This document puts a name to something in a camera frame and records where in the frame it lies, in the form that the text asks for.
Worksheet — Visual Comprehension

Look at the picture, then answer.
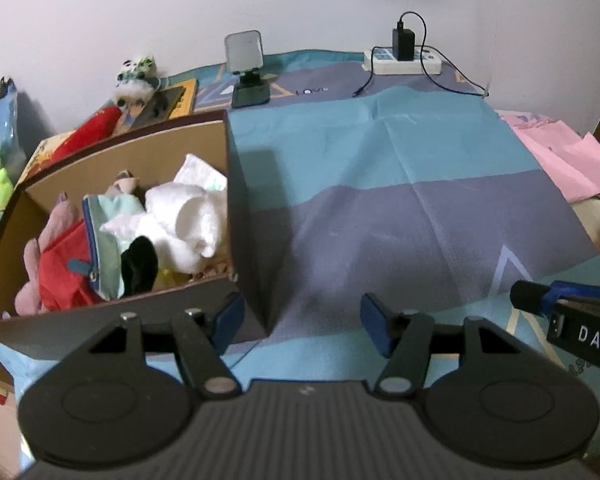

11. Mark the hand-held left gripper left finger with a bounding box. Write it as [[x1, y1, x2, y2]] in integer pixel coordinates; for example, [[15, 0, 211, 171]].
[[89, 292, 246, 400]]

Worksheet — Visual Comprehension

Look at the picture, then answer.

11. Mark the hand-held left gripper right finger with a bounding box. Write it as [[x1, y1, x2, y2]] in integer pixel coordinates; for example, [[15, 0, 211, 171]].
[[361, 293, 523, 400]]

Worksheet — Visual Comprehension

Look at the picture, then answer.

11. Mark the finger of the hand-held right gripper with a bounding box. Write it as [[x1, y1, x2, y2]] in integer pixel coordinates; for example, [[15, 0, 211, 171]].
[[510, 280, 600, 318]]

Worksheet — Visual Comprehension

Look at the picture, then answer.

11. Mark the yellow cloth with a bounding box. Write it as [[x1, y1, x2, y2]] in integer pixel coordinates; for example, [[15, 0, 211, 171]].
[[155, 267, 188, 286]]

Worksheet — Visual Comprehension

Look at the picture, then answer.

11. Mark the black sock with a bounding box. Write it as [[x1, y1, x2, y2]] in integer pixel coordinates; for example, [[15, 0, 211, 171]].
[[120, 235, 159, 295]]

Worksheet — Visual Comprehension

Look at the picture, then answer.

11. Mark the teal zipper pouch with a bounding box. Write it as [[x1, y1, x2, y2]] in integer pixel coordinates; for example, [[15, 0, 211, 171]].
[[82, 194, 146, 301]]

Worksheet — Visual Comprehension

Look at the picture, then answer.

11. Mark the white soft packet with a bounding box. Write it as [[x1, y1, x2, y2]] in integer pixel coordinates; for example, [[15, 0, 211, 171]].
[[172, 154, 228, 192]]

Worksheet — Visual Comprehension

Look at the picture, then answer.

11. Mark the grey white plush toy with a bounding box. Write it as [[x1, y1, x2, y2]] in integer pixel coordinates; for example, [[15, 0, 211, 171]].
[[105, 170, 141, 196]]

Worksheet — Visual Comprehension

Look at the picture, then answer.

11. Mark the pink plush toy red dress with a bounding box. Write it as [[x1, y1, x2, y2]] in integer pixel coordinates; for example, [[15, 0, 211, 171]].
[[14, 191, 106, 317]]

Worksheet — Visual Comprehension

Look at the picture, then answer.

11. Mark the brown cardboard box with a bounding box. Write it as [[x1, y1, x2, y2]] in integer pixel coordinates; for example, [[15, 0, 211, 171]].
[[0, 109, 291, 361]]

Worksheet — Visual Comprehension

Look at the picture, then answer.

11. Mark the cream printed quilt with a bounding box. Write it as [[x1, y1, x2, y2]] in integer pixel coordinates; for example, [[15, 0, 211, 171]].
[[570, 194, 600, 256]]

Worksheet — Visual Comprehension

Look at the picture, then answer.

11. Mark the pink cloth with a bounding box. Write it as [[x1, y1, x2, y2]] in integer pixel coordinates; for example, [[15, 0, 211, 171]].
[[497, 110, 600, 204]]

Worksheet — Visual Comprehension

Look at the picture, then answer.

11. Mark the yellow printed board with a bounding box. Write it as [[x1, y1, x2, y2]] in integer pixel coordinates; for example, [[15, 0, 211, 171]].
[[112, 77, 201, 136]]

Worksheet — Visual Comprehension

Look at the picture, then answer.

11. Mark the black smartphone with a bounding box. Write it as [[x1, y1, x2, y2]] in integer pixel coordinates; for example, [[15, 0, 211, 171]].
[[130, 86, 187, 131]]

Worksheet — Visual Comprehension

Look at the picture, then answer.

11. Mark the red plush pillow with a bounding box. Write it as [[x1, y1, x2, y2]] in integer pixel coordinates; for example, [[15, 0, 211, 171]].
[[45, 106, 123, 166]]

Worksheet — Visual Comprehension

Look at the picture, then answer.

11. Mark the picture book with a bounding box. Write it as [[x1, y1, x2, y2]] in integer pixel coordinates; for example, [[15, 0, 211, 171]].
[[17, 130, 81, 186]]

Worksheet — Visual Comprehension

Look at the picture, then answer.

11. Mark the white power strip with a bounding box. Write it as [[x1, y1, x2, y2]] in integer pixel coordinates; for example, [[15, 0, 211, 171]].
[[362, 45, 443, 75]]

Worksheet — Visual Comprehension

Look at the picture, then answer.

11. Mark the panda plush toy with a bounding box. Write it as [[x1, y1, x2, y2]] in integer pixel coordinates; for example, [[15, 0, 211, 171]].
[[112, 55, 163, 108]]

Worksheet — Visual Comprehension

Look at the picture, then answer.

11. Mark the green phone stand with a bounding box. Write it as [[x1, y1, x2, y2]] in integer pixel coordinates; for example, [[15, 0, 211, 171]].
[[224, 30, 272, 108]]

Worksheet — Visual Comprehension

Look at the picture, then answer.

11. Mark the black charger adapter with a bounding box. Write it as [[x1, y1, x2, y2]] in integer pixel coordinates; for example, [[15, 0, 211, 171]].
[[391, 20, 417, 62]]

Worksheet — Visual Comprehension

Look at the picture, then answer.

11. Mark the blue plastic bag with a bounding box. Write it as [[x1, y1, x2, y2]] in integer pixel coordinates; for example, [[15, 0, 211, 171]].
[[0, 77, 26, 196]]

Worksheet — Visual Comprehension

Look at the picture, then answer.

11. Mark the black charger cable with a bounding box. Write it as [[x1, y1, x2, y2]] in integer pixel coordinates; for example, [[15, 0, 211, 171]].
[[352, 10, 486, 98]]

